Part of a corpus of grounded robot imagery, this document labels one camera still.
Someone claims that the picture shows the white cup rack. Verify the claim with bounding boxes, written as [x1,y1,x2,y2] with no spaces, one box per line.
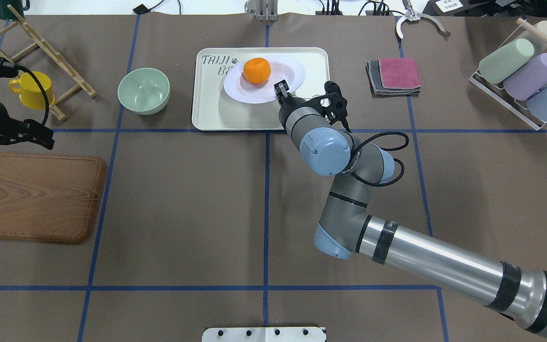
[469,19,547,131]

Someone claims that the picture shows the dark green mug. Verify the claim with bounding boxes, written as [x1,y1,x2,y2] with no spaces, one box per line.
[0,0,31,22]

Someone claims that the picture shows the purple cup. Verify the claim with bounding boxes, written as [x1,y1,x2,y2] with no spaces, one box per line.
[503,53,547,100]

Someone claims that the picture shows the pink and grey cloths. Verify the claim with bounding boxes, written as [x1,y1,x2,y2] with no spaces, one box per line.
[366,58,422,97]

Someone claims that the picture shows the aluminium frame post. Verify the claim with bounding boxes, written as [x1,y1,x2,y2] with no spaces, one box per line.
[245,0,279,23]

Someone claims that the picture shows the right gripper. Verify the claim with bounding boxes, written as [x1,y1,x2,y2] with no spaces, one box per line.
[273,80,298,107]

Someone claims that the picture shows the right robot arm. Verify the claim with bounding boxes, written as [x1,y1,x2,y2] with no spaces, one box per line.
[263,81,547,342]

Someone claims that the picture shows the yellow mug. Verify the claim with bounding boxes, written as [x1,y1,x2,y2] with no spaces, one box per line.
[9,71,55,110]

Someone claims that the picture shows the brown wooden tray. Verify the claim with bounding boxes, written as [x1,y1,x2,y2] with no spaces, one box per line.
[0,153,107,243]

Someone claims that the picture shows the white plate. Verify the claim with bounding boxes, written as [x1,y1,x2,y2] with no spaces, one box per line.
[224,54,306,104]

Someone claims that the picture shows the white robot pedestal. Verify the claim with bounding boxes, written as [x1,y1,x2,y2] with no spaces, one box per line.
[201,326,328,342]

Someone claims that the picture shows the wooden dish rack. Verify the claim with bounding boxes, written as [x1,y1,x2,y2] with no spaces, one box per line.
[0,5,97,119]

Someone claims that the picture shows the green cup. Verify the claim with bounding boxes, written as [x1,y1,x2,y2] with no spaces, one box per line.
[478,38,535,84]

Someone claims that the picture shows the orange fruit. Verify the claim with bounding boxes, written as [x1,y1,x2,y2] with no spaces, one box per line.
[242,57,272,85]

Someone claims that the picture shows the green bowl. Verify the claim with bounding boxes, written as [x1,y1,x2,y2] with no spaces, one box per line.
[117,67,170,115]

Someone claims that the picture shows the cream bear tray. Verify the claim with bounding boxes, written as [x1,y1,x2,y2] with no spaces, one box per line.
[191,47,330,131]

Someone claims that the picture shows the small black device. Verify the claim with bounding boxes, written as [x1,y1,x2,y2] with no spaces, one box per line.
[132,4,151,15]

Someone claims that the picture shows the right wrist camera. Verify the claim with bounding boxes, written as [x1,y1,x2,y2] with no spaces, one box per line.
[313,80,351,132]

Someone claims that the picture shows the reacher grabber tool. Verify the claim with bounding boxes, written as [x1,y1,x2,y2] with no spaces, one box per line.
[395,0,451,43]

